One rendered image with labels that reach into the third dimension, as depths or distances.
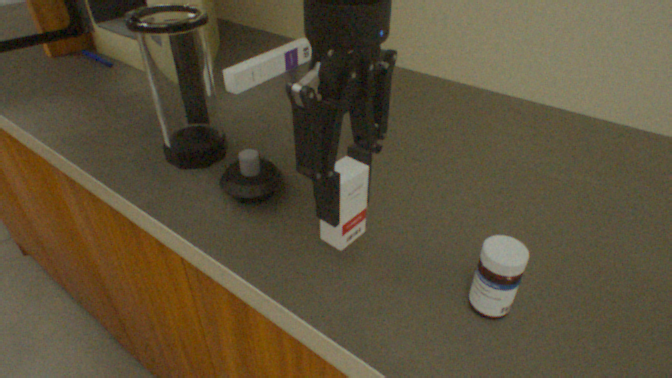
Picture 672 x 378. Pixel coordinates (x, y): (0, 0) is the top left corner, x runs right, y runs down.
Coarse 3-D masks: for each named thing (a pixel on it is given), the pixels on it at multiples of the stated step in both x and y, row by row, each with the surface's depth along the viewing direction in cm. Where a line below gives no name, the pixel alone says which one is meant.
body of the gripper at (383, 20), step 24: (312, 0) 35; (384, 0) 35; (312, 24) 36; (336, 24) 35; (360, 24) 35; (384, 24) 36; (312, 48) 37; (336, 48) 36; (360, 48) 36; (336, 72) 38; (360, 72) 41; (336, 96) 40
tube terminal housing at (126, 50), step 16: (160, 0) 88; (176, 0) 91; (192, 0) 93; (208, 0) 105; (96, 32) 108; (112, 32) 104; (208, 32) 101; (96, 48) 112; (112, 48) 107; (128, 48) 102; (208, 48) 101; (128, 64) 106
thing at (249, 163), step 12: (240, 156) 61; (252, 156) 61; (228, 168) 64; (240, 168) 64; (252, 168) 62; (264, 168) 64; (276, 168) 64; (228, 180) 62; (240, 180) 62; (252, 180) 62; (264, 180) 61; (276, 180) 63; (228, 192) 61; (240, 192) 61; (252, 192) 61; (264, 192) 61
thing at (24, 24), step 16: (0, 0) 94; (16, 0) 96; (32, 0) 98; (48, 0) 100; (0, 16) 95; (16, 16) 97; (32, 16) 99; (48, 16) 101; (64, 16) 104; (0, 32) 96; (16, 32) 98; (32, 32) 101
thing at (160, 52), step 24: (144, 24) 56; (168, 24) 56; (144, 48) 60; (168, 48) 59; (192, 48) 60; (168, 72) 61; (192, 72) 62; (168, 96) 63; (192, 96) 64; (168, 120) 66; (192, 120) 66; (216, 120) 69; (168, 144) 69; (192, 144) 68; (216, 144) 71
